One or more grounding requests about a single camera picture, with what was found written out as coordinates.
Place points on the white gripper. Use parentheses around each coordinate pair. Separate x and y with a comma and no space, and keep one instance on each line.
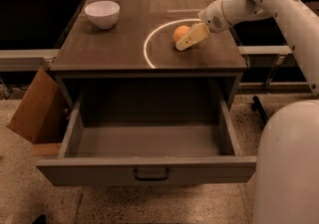
(211,17)

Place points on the orange fruit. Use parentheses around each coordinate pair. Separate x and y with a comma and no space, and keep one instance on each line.
(179,32)

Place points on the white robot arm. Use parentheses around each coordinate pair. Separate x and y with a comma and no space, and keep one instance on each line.
(287,169)

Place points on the grey drawer cabinet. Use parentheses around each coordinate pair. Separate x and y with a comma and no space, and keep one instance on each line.
(141,45)

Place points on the open grey top drawer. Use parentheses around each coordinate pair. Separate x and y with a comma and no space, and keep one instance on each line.
(122,124)

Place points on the white ceramic bowl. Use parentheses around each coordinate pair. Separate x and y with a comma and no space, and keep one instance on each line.
(103,14)

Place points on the black wheeled stand base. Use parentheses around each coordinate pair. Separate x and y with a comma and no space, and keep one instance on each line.
(258,107)

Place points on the brown cardboard box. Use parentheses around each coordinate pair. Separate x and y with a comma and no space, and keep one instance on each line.
(41,116)

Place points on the black drawer handle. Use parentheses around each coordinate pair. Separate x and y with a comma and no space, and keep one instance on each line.
(151,175)

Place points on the grey metal shelf rail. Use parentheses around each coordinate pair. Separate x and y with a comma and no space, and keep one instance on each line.
(27,60)

